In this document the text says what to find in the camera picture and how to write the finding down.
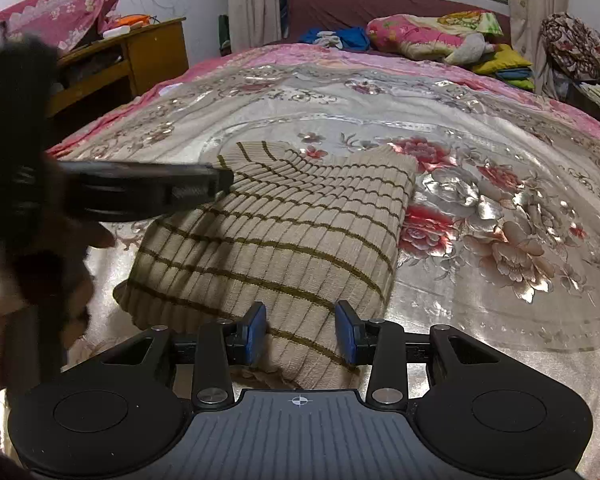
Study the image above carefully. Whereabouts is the beige striped knit sweater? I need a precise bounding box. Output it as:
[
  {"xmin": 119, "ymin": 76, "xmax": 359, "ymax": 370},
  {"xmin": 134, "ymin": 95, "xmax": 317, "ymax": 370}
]
[{"xmin": 114, "ymin": 141, "xmax": 418, "ymax": 389}]

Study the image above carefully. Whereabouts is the blue clothes pile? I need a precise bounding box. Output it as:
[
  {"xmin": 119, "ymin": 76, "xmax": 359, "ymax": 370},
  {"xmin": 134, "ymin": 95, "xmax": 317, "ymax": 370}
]
[{"xmin": 298, "ymin": 27, "xmax": 370, "ymax": 52}]

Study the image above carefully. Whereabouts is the wooden bedside desk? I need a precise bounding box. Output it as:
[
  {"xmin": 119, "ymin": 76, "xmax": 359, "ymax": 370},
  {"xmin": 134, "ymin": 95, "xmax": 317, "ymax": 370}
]
[{"xmin": 47, "ymin": 18, "xmax": 189, "ymax": 117}]

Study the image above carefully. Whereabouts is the floral satin bedspread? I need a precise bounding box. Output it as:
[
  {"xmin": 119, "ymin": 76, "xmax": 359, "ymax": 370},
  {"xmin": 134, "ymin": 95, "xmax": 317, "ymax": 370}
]
[{"xmin": 0, "ymin": 41, "xmax": 600, "ymax": 480}]

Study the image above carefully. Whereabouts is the pink floral cover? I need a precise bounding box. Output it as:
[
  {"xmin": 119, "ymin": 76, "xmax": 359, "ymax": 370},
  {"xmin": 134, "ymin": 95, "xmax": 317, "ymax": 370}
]
[{"xmin": 0, "ymin": 0, "xmax": 119, "ymax": 54}]

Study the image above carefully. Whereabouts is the green bottle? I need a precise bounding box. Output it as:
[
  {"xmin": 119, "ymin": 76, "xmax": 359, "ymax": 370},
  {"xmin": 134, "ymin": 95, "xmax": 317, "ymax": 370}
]
[{"xmin": 218, "ymin": 14, "xmax": 232, "ymax": 56}]

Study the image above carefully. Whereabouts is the yellow folded cloth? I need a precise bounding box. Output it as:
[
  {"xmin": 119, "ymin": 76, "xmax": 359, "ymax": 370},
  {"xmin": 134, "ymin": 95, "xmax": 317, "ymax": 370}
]
[{"xmin": 470, "ymin": 44, "xmax": 535, "ymax": 92}]

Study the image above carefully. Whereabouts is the beige left curtain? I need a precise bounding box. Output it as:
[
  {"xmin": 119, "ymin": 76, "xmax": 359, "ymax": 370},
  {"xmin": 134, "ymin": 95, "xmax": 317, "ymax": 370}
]
[{"xmin": 228, "ymin": 0, "xmax": 282, "ymax": 53}]

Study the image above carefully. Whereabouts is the beige curtain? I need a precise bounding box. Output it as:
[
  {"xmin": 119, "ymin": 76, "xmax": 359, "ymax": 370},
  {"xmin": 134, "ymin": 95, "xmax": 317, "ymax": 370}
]
[
  {"xmin": 228, "ymin": 0, "xmax": 282, "ymax": 53},
  {"xmin": 508, "ymin": 0, "xmax": 568, "ymax": 99}
]

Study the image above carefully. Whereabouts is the pink floral folded quilt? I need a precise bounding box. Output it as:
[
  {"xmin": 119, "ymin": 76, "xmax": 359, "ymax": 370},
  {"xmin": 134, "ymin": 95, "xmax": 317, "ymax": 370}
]
[{"xmin": 365, "ymin": 10, "xmax": 504, "ymax": 66}]

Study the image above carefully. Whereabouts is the dark red sofa bench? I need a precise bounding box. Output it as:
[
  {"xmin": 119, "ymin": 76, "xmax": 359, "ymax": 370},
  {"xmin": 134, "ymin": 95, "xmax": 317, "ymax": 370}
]
[{"xmin": 283, "ymin": 0, "xmax": 486, "ymax": 42}]

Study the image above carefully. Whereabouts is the dark floral fabric bundle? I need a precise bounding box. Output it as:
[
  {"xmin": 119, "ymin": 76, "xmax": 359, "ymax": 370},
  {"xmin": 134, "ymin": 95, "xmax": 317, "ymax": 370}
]
[{"xmin": 540, "ymin": 12, "xmax": 600, "ymax": 82}]

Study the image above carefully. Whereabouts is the beige right curtain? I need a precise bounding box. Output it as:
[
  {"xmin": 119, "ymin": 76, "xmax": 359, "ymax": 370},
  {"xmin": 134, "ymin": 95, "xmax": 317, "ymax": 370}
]
[{"xmin": 508, "ymin": 0, "xmax": 568, "ymax": 99}]

